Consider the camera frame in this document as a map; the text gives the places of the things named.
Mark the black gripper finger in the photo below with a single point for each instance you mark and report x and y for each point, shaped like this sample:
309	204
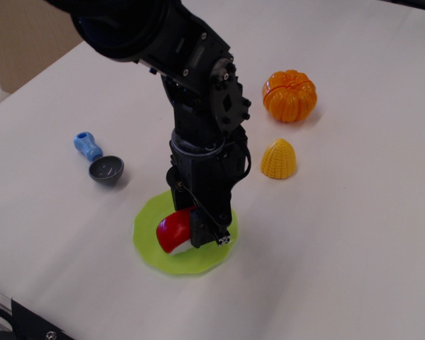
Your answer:
180	193
204	230

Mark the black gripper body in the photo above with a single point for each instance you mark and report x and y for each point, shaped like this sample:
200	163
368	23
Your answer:
211	172

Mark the red white toy sushi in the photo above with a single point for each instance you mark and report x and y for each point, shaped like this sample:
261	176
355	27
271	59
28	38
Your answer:
174	232

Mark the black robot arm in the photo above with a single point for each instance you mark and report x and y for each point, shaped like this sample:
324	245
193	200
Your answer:
194	62

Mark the green plastic plate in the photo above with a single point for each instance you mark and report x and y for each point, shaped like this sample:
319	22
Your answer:
193	261

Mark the yellow toy corn piece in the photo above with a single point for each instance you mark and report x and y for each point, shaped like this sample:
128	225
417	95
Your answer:
279	160

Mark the orange toy pumpkin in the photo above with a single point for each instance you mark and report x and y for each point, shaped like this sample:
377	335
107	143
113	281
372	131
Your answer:
289	96

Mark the blue handled grey ladle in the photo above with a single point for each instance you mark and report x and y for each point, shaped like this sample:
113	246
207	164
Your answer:
103	169

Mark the black corner bracket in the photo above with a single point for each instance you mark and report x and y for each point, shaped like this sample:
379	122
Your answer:
34	326

